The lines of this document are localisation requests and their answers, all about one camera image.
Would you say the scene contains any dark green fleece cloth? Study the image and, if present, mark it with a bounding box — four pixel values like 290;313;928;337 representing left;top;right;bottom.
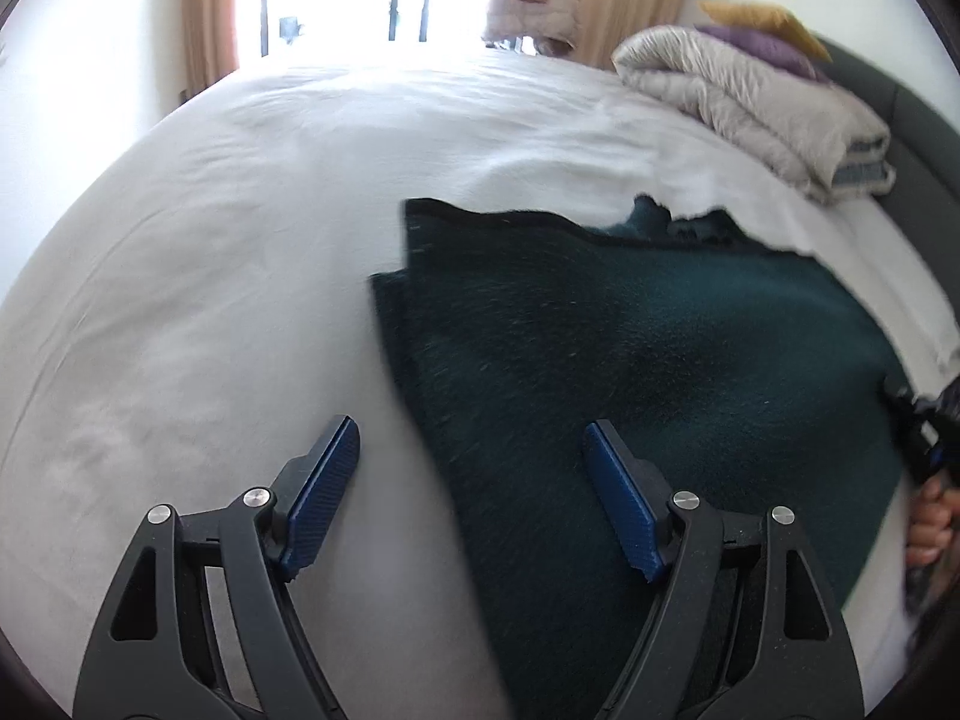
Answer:
371;197;901;718

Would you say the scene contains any person right hand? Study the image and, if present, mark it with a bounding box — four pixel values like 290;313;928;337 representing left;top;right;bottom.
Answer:
905;475;958;569

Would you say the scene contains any dark green headboard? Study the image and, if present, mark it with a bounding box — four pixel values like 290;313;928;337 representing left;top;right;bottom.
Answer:
822;41;958;299

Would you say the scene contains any white bed sheet mattress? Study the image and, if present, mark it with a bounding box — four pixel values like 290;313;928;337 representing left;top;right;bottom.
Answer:
2;47;958;718

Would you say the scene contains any folded grey white duvet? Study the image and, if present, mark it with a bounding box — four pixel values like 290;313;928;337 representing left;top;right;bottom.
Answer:
612;26;896;205

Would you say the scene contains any purple pillow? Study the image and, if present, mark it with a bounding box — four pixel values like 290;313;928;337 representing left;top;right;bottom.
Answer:
695;25;828;83

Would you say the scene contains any yellow pillow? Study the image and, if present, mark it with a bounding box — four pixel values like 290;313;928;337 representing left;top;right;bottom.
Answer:
698;0;832;62

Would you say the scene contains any beige puffy jacket pile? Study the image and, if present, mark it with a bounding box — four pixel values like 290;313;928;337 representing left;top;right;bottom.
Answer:
483;0;579;57

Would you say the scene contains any beige left curtain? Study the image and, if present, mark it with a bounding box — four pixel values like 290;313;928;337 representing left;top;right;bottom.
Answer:
181;0;238;99

